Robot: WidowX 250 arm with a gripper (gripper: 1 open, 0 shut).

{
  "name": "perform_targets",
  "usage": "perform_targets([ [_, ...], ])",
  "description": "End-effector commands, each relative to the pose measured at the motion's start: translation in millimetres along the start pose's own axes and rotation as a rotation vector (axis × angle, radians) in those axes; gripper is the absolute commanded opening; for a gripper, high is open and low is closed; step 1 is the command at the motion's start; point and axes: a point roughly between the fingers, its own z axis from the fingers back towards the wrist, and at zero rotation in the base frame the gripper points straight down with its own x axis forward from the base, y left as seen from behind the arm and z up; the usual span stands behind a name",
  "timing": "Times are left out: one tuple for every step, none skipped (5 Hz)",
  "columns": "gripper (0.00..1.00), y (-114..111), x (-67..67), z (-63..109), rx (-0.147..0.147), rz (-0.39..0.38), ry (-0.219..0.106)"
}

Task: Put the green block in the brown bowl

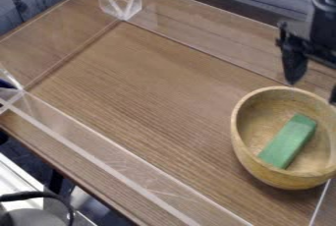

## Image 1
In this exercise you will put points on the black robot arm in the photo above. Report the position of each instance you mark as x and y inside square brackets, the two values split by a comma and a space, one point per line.
[308, 40]

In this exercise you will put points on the green rectangular block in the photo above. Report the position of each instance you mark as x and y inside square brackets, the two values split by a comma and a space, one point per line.
[288, 141]

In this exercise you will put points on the grey metal bracket with screw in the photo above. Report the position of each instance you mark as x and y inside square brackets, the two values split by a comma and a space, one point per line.
[55, 207]

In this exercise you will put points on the clear acrylic corner bracket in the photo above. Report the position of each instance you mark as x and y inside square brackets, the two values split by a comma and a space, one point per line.
[121, 9]

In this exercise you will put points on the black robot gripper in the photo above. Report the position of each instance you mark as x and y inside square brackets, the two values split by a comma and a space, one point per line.
[309, 39]

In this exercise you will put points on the brown wooden bowl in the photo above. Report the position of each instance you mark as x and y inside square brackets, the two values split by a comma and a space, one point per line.
[259, 115]

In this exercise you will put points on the clear acrylic front barrier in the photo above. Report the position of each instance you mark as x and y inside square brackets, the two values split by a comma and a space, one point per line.
[116, 176]

